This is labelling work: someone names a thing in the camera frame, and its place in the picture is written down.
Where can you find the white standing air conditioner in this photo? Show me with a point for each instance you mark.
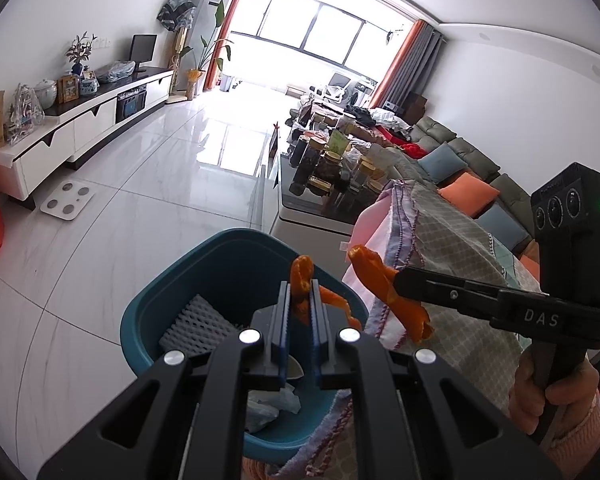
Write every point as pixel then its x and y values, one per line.
pixel 205 15

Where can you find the white bathroom scale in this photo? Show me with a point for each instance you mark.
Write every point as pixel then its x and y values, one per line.
pixel 67 201

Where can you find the crumpled white plastic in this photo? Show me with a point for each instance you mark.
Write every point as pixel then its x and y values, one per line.
pixel 267 410

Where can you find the orange peel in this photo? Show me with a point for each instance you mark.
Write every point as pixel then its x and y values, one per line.
pixel 301 272
pixel 375 275

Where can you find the cloth-covered standing fan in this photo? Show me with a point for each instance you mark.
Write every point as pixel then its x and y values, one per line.
pixel 176 12

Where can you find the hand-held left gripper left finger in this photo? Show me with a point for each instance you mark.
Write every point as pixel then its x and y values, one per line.
pixel 283 340

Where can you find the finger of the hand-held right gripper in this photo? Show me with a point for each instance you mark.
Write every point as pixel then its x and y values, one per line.
pixel 450 292

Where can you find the white clothes pile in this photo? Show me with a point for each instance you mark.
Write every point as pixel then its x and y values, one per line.
pixel 390 120

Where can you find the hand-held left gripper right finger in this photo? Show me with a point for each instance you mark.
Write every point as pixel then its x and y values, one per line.
pixel 316 340

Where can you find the small plant blue vase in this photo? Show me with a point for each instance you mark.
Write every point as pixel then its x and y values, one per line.
pixel 79 52

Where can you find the white pedal bin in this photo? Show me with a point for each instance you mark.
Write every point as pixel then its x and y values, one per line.
pixel 224 83

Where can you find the tall leafy plant yellow pot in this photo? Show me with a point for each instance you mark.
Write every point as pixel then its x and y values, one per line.
pixel 200 60

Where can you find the white foam fruit net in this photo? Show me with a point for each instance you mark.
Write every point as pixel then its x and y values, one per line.
pixel 195 322

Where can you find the red clothing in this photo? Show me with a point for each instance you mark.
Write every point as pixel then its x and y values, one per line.
pixel 410 147

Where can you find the grey green patterned tablecloth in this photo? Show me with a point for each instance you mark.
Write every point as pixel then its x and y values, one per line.
pixel 460 250

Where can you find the plastic-wrapped bundle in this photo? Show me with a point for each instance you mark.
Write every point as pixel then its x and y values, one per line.
pixel 116 71

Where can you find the white office chair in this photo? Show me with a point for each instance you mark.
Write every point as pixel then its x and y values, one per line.
pixel 338 87

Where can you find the black monitor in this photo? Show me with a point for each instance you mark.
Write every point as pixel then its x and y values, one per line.
pixel 143 50

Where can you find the white black TV cabinet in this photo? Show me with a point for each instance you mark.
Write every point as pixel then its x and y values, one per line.
pixel 80 130

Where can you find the wooden tea table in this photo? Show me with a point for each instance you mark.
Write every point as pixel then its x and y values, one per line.
pixel 325 115

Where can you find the washing machine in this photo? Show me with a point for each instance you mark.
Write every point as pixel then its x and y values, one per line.
pixel 361 92

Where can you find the teal plastic bin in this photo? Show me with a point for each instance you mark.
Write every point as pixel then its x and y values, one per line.
pixel 220 265

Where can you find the blue white ceramic jar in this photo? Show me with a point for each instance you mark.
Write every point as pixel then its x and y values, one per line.
pixel 88 84

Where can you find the orange cushion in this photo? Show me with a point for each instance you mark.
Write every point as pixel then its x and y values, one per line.
pixel 467 195
pixel 530 266

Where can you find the orange and grey curtain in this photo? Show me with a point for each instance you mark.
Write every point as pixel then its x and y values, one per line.
pixel 405 65
pixel 232 20

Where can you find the green box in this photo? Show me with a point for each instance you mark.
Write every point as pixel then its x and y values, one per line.
pixel 338 142

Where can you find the blue cushion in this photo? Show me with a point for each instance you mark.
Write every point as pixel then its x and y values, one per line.
pixel 442 162
pixel 502 227

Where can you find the ship model in clear bag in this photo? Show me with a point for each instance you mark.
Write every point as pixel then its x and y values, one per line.
pixel 24 115

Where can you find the large window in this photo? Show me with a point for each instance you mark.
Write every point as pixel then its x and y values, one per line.
pixel 320 25

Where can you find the dark wood cabinet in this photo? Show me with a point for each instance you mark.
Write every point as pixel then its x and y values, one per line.
pixel 415 106

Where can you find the pink stitched under cloth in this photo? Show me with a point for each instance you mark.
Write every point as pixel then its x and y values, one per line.
pixel 370 240

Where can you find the person's right forearm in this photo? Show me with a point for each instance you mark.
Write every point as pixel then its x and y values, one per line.
pixel 585 435

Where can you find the glass coffee table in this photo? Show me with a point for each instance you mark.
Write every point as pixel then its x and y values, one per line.
pixel 300 205

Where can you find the wooden photo frame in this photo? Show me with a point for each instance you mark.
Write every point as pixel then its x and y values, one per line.
pixel 68 88

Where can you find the beige paper bag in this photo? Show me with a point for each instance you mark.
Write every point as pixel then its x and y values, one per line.
pixel 380 160

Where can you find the person's right hand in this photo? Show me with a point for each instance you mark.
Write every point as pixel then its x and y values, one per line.
pixel 530 405

